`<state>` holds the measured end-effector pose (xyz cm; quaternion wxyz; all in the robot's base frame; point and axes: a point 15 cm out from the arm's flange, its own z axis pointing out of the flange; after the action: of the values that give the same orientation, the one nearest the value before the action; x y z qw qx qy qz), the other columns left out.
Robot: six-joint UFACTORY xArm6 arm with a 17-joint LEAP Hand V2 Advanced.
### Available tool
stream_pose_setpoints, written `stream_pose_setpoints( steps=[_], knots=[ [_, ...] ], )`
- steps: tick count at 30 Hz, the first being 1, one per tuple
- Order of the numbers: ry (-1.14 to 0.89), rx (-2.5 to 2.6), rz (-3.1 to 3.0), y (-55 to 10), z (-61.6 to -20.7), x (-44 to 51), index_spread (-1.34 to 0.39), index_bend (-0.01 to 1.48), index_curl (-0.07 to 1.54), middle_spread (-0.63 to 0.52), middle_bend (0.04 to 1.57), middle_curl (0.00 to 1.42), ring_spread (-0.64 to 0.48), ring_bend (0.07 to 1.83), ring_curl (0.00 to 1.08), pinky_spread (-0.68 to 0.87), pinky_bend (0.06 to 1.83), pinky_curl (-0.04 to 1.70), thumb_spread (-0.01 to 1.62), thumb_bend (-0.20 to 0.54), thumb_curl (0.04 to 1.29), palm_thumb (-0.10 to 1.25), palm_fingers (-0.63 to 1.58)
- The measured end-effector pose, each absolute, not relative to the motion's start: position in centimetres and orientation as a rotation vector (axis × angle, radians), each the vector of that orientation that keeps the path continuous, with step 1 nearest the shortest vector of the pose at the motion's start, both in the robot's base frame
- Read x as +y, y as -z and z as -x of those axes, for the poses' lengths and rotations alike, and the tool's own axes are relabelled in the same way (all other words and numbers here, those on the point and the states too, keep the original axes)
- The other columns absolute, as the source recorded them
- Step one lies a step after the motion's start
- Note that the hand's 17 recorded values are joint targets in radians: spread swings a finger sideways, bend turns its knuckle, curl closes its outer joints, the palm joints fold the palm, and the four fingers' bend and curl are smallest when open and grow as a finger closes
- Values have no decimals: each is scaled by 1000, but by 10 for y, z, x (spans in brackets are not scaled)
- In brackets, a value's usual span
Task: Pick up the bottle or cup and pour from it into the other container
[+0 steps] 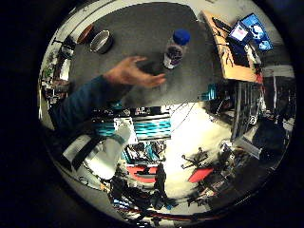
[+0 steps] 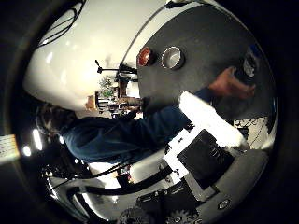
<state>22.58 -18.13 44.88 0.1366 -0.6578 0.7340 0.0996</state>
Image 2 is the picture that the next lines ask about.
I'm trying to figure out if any yogurt cup with purple label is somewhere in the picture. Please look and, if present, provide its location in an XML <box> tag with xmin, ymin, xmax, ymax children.
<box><xmin>235</xmin><ymin>44</ymin><xmax>262</xmax><ymax>84</ymax></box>

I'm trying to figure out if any person in blue shirt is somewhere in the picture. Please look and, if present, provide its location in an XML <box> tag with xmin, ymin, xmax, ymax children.
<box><xmin>36</xmin><ymin>102</ymin><xmax>163</xmax><ymax>166</ymax></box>

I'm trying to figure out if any wooden shelf with items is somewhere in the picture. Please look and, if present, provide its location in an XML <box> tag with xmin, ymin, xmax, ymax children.
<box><xmin>85</xmin><ymin>81</ymin><xmax>144</xmax><ymax>117</ymax></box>

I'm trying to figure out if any black tripod stand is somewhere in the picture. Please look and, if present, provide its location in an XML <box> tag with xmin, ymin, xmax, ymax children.
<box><xmin>94</xmin><ymin>59</ymin><xmax>138</xmax><ymax>82</ymax></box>

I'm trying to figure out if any green plant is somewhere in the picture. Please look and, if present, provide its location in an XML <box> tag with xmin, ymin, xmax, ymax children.
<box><xmin>98</xmin><ymin>76</ymin><xmax>116</xmax><ymax>98</ymax></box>

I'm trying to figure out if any black strap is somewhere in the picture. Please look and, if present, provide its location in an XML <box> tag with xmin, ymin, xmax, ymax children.
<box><xmin>65</xmin><ymin>164</ymin><xmax>174</xmax><ymax>197</ymax></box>

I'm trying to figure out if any black cable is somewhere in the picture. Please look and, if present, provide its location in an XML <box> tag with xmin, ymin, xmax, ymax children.
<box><xmin>37</xmin><ymin>0</ymin><xmax>88</xmax><ymax>49</ymax></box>

